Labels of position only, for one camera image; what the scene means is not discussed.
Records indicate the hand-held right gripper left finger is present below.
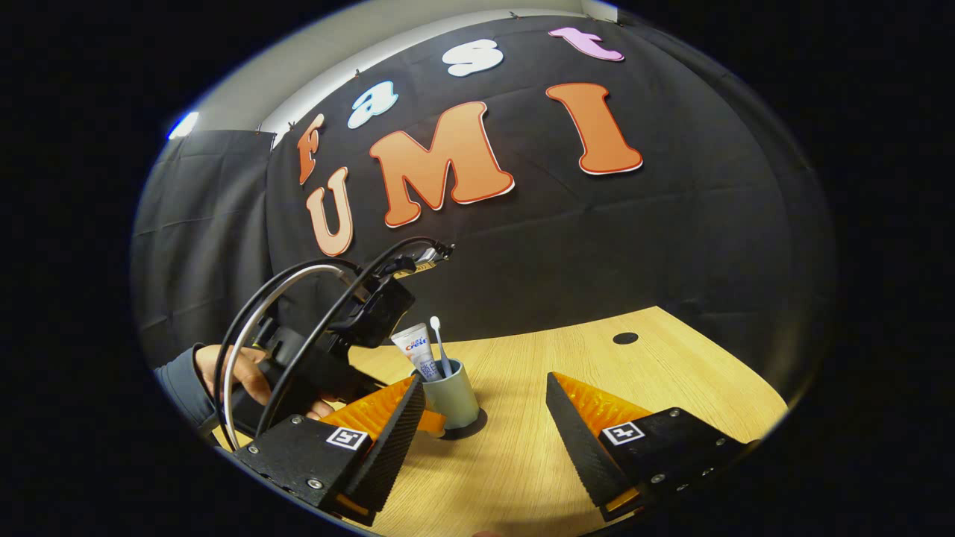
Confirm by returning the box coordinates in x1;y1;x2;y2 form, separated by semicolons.
233;374;428;527

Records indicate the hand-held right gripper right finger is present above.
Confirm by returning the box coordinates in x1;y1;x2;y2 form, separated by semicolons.
545;371;751;523

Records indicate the light blue cup wooden handle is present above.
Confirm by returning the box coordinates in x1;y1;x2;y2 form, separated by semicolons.
410;359;480;431

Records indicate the dark brown round coaster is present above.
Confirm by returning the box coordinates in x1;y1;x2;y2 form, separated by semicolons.
440;409;489;441

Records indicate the white toothpaste tube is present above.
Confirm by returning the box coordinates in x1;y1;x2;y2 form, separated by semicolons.
390;323;441;383

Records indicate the white toothbrush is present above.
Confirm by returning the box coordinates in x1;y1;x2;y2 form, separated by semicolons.
429;316;454;377

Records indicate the wooden desktop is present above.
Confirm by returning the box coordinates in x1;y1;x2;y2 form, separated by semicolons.
213;306;790;537

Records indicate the plain black curtain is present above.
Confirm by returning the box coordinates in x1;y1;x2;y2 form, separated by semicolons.
133;131;277;366

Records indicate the black backdrop cloth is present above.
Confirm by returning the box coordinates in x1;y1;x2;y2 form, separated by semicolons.
265;15;836;351

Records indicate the black cable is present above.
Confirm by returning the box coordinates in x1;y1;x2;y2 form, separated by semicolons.
213;236;456;441

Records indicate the white cable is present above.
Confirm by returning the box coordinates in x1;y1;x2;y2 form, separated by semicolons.
222;263;351;452

